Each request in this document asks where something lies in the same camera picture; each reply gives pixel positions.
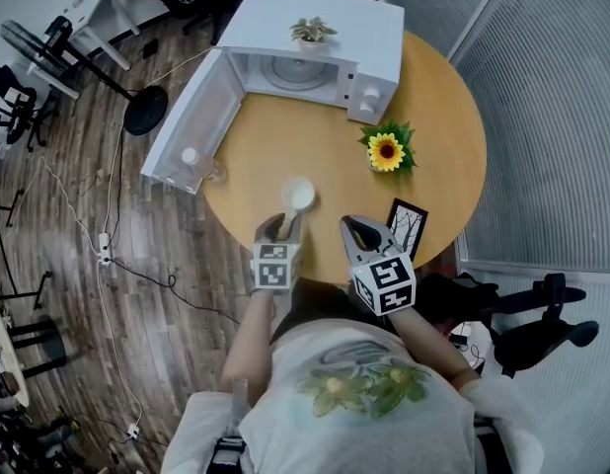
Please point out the white microwave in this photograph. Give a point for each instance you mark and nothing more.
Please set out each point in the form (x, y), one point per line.
(374, 32)

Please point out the white round side table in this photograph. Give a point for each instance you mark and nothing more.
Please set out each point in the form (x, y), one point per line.
(4, 348)

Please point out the small potted green plant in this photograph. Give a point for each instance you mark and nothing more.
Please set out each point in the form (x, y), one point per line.
(312, 32)

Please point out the black stool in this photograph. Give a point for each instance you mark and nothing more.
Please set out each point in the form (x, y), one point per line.
(43, 343)

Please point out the black standing fan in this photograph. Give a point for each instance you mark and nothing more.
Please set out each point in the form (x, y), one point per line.
(146, 109)

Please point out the black wheeled office chair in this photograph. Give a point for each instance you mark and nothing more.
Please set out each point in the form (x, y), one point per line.
(19, 111)

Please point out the white cup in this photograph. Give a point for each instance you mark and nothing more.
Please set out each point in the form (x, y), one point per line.
(298, 195)

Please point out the black metal floor stand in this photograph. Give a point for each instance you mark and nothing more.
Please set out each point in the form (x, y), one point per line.
(43, 289)

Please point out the small white power strip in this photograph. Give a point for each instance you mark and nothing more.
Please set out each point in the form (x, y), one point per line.
(133, 430)

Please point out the person's right forearm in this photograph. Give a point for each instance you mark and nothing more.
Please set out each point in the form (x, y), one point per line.
(428, 343)

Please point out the person's left forearm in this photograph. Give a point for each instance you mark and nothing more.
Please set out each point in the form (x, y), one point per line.
(253, 343)

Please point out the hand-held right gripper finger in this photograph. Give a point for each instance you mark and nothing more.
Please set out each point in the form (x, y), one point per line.
(384, 237)
(352, 247)

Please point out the black picture frame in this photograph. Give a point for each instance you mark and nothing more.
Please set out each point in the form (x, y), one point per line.
(407, 227)

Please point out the potted artificial sunflower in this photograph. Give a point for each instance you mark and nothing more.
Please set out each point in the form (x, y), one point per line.
(385, 151)

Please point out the black armrest office chair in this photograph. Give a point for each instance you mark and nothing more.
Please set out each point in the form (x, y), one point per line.
(463, 292)

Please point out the white desk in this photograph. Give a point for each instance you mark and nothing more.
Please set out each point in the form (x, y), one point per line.
(100, 13)

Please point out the small black floor pad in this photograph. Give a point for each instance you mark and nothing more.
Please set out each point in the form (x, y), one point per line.
(149, 47)

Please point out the white floral print shirt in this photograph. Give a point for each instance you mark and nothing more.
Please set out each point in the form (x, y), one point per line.
(359, 437)

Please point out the clear bottle with white cap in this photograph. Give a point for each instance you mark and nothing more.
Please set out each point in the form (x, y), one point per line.
(189, 156)

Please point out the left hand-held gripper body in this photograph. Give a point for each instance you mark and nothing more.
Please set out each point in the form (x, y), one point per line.
(275, 269)

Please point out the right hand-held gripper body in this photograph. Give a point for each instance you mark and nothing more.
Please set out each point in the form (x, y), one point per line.
(386, 284)

